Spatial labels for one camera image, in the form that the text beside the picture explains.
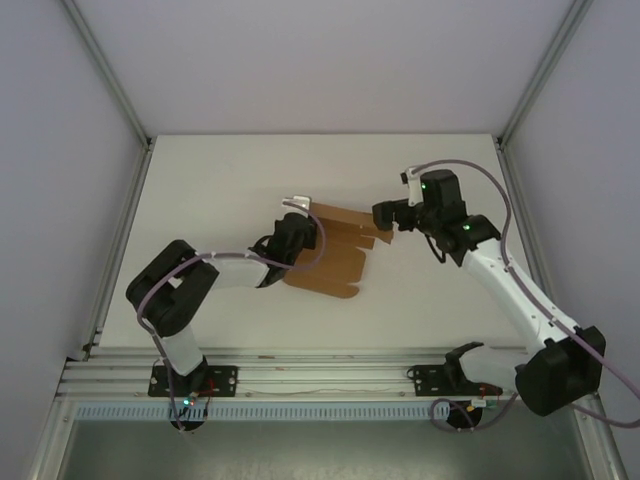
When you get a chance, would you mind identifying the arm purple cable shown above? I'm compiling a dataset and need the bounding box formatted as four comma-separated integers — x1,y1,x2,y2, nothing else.
137,202,330,426
412,158,640,432

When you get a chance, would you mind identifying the aluminium frame post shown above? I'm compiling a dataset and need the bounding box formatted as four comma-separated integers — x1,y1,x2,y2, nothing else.
497,0,594,146
62,0,152,149

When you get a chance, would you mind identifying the slotted white cable duct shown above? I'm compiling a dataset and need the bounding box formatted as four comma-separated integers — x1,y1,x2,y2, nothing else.
74,403,451,422

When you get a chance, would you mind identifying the aluminium table side rail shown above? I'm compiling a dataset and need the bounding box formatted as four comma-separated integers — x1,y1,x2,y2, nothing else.
494,139,589,361
79,139,155,361

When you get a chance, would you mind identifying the black round cable grommet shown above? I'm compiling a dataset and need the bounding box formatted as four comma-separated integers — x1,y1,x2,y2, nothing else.
169,417,206,434
446,399,484,431

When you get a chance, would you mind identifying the black mounting plate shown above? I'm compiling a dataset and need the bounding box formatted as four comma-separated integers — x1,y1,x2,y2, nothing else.
406,364,504,399
147,364,239,399

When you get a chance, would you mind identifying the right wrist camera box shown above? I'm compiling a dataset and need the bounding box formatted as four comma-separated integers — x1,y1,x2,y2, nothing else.
399,166,424,207

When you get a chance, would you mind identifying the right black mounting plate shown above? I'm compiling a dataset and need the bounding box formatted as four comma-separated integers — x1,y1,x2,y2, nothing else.
406,364,504,399

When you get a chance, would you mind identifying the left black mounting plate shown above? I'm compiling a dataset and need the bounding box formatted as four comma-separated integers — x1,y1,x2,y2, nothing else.
147,364,239,399

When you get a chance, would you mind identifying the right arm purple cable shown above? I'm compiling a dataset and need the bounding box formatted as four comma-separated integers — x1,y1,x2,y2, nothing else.
412,158,640,432

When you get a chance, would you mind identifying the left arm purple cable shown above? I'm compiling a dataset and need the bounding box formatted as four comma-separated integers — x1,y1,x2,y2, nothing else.
137,202,330,426

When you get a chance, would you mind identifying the brown cardboard paper box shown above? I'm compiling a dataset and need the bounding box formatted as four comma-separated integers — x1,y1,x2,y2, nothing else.
282,201,396,300

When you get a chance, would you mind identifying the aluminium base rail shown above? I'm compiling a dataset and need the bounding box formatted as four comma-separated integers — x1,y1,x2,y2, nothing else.
58,347,599,401

